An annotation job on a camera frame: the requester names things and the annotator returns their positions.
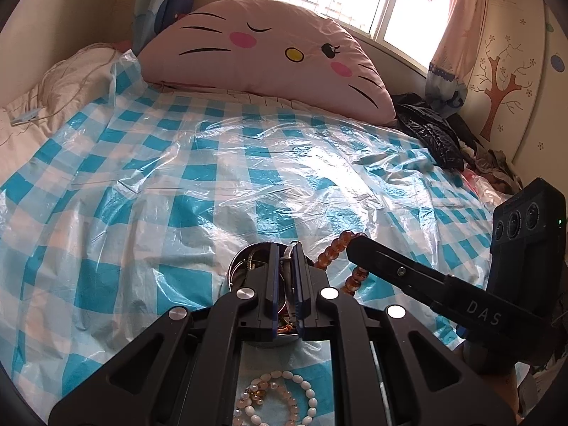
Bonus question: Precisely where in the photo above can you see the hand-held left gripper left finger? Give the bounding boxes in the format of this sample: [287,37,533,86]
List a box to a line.
[48,242,285,426]

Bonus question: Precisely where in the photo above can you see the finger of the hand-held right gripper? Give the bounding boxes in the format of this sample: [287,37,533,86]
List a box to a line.
[345,234,447,308]

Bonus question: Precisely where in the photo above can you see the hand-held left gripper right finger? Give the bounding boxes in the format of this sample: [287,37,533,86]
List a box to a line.
[290,242,518,426]

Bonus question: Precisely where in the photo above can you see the thin silver bangle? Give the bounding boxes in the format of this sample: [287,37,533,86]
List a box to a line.
[282,240,300,324]

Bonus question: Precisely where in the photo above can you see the round metal tin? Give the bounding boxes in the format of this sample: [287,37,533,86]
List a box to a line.
[227,242,331,349]

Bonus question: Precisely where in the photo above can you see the brown bead bracelet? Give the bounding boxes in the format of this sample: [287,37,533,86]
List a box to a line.
[313,230,371,296]

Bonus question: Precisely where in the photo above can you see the person's right hand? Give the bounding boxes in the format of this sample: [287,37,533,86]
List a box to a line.
[461,342,522,413]

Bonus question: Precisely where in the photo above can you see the pile of clothes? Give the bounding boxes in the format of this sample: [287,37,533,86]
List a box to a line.
[457,137,524,196]

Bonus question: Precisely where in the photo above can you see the black jacket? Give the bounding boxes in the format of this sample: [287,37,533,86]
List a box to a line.
[393,92,473,170]

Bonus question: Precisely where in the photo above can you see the pink cat face pillow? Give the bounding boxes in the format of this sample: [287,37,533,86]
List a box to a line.
[137,0,397,126]

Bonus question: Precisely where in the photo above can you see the pink curtain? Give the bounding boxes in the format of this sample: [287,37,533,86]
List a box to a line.
[424,0,489,118]

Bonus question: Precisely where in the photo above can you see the beige quilt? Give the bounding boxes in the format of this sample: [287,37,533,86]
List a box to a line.
[0,42,138,187]

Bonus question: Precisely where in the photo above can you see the white fabric label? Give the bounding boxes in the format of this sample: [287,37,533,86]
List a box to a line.
[10,109,43,126]

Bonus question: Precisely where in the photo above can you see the blue cartoon curtain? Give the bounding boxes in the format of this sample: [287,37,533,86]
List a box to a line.
[133,0,209,54]

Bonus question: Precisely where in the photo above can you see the peach bead bracelet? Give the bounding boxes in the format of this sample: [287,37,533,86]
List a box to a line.
[235,377,300,426]

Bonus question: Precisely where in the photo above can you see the white bead bracelet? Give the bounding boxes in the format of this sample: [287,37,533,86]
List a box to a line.
[277,370,319,426]

